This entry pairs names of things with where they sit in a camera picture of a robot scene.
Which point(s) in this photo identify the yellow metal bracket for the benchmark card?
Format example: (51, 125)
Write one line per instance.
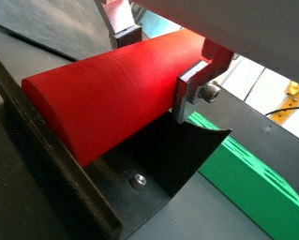
(289, 105)

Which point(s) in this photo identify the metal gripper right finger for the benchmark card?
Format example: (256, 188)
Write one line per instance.
(194, 85)

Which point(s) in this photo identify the red cylinder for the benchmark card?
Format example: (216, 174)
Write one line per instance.
(101, 99)

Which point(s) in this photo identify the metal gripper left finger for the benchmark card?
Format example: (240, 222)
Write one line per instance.
(125, 31)

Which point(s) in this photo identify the green shape sorter block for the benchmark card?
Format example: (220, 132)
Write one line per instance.
(256, 188)

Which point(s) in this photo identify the black cradle stand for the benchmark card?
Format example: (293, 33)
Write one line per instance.
(126, 186)

